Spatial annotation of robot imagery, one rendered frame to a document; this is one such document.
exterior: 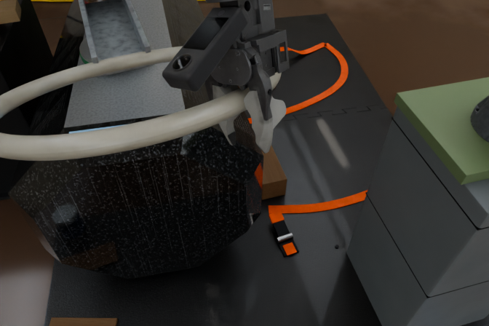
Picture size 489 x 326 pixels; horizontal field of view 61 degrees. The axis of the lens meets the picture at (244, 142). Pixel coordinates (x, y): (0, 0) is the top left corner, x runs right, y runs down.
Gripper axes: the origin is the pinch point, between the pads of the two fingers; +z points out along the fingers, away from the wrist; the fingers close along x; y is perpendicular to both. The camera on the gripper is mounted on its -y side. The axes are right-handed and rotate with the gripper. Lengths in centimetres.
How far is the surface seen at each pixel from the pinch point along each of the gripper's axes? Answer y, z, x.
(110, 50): 14, -7, 51
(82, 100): 17, 9, 79
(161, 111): 29, 14, 58
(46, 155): -21.3, -5.7, 10.9
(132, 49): 17, -7, 47
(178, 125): -9.8, -6.5, 0.6
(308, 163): 119, 79, 72
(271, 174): 91, 71, 73
